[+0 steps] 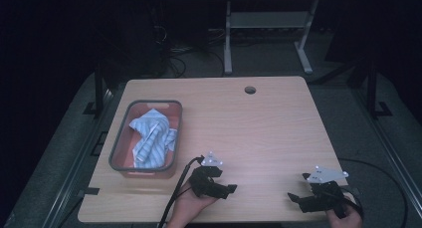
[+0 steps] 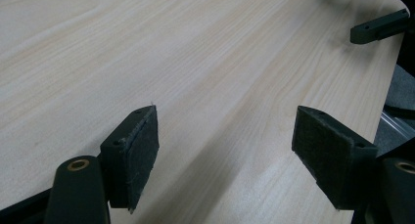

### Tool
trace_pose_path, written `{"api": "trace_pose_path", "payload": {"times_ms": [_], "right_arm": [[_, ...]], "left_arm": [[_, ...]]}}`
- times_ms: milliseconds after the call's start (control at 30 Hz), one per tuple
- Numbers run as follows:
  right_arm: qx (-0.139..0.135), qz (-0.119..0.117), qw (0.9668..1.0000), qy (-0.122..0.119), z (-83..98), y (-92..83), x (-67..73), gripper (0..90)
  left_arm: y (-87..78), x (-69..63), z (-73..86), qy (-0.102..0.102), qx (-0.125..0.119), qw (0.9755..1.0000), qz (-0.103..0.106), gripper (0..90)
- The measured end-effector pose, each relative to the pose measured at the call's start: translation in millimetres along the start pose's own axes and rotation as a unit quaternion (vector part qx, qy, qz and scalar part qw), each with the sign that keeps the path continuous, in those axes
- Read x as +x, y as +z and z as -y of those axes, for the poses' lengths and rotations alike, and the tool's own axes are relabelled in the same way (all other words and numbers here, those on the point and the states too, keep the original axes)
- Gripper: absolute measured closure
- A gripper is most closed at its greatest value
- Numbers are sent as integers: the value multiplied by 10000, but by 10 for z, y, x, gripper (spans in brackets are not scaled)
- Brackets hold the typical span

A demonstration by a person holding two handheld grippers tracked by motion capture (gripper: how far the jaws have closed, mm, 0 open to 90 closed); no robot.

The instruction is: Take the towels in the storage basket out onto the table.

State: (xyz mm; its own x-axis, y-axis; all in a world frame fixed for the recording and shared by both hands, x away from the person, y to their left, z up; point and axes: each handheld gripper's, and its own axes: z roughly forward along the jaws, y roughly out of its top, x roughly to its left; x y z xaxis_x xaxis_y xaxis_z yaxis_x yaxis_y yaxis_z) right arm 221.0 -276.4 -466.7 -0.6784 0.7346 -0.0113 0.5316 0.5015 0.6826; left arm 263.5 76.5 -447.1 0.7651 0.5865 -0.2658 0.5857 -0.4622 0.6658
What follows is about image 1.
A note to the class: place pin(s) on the person's left hand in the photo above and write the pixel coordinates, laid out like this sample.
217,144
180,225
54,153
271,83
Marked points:
189,204

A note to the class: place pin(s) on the blue striped cloth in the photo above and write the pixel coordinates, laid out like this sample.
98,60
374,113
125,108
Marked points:
152,141

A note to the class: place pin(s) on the person's right hand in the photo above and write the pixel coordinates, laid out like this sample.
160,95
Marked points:
345,219

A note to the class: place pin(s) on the grey metal desk frame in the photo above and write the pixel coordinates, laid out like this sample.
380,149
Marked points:
267,19

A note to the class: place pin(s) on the black table edge bracket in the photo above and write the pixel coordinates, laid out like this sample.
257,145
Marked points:
91,190

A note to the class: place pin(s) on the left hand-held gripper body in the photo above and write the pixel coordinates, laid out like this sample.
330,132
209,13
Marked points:
204,181

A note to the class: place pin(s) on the aluminium frame rail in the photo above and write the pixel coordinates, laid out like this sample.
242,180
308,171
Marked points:
394,155
78,161

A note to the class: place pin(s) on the black metal stand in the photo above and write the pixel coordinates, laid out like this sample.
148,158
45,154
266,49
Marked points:
373,88
99,88

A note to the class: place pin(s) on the red basket with grey rim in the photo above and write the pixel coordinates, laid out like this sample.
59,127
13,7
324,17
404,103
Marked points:
122,148

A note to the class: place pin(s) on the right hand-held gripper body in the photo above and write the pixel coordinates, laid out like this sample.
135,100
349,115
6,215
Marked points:
326,191

